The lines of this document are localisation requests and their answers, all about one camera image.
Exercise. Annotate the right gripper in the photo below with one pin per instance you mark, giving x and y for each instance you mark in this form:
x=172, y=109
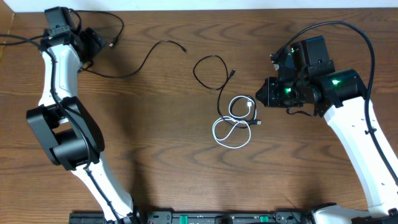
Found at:
x=268, y=93

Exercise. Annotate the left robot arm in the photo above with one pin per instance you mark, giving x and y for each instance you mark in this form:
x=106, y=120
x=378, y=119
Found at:
x=64, y=128

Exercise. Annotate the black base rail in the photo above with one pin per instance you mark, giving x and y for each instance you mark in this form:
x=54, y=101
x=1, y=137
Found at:
x=167, y=217

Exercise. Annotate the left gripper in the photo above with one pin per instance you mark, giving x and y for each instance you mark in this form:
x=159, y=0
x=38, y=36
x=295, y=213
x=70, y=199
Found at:
x=96, y=42

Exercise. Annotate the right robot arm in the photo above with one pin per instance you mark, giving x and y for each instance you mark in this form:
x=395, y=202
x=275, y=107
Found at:
x=306, y=75

